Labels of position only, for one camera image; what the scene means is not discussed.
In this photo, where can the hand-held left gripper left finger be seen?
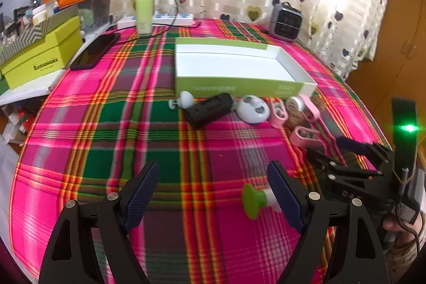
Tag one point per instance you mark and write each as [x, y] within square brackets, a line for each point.
[140, 200]

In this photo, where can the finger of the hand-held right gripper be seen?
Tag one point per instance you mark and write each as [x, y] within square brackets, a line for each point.
[332, 167]
[362, 148]

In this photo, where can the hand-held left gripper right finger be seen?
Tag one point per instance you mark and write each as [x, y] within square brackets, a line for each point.
[286, 197]

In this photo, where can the green white knob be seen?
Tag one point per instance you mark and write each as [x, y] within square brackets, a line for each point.
[253, 200]

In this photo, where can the pink clip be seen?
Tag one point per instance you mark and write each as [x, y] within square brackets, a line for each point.
[311, 107]
[279, 116]
[299, 137]

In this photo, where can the brown walnut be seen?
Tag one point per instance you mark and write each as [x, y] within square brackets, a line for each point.
[298, 121]

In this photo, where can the white plastic jar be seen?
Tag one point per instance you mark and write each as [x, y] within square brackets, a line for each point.
[294, 104]

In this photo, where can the white round case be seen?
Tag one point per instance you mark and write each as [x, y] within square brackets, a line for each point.
[253, 111]

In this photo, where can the small white knob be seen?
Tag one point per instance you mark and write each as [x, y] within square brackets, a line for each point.
[184, 99]

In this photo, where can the black battery charger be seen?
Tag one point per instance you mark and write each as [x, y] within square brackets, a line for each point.
[208, 109]

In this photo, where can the white green cardboard box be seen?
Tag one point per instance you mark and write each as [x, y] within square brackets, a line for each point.
[233, 67]

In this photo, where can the person's right forearm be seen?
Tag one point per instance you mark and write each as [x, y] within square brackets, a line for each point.
[404, 251]

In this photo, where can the person's right hand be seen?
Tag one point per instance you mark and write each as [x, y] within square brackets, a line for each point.
[394, 224]

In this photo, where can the pink green plaid tablecloth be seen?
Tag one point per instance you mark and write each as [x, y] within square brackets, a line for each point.
[100, 137]

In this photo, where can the wooden wardrobe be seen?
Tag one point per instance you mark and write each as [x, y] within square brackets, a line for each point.
[399, 37]

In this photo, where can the pile of small boxes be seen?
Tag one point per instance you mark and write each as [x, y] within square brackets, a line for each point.
[16, 124]

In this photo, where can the grey space heater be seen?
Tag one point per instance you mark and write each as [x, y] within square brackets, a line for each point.
[286, 21]

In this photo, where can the white side shelf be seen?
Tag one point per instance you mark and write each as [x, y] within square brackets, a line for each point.
[30, 92]

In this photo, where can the black smartphone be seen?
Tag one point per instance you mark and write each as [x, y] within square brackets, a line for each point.
[95, 52]

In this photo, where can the lime green shoebox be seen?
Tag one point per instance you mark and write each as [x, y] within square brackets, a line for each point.
[43, 61]

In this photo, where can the white blue power strip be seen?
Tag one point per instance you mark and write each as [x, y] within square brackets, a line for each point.
[173, 17]

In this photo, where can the light green plastic bottle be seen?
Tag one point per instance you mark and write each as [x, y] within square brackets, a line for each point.
[144, 14]

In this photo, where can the clear plastic container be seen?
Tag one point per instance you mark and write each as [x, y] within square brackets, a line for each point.
[95, 13]

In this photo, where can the zigzag patterned box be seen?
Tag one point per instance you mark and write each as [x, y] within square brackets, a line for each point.
[33, 32]

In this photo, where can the group of small cosmetic jars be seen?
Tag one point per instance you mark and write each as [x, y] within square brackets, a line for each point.
[40, 14]

